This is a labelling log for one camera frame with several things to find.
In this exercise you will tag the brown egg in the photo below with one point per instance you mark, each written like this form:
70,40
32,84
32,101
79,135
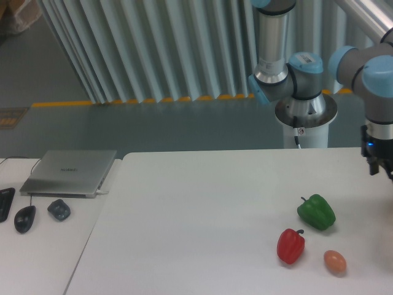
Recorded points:
334,261

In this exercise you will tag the dark grey small device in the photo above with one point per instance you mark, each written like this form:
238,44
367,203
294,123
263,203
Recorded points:
59,210

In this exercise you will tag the corrugated metal partition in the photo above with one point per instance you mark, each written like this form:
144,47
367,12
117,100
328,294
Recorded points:
154,50

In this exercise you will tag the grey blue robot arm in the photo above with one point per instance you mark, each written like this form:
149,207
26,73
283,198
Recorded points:
295,84

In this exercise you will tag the green bell pepper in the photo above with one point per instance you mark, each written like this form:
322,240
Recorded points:
316,212

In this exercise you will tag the silver closed laptop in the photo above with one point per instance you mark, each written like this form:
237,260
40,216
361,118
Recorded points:
71,173

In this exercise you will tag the black computer mouse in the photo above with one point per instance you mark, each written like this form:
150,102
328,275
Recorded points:
24,219

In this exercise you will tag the black keyboard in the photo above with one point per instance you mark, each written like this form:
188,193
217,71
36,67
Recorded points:
6,196

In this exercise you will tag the red bell pepper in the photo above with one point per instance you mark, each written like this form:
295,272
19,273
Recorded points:
290,245

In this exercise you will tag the cardboard box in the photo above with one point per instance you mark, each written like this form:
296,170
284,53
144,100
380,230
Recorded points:
17,16

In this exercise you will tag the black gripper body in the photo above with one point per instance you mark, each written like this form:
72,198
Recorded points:
376,149

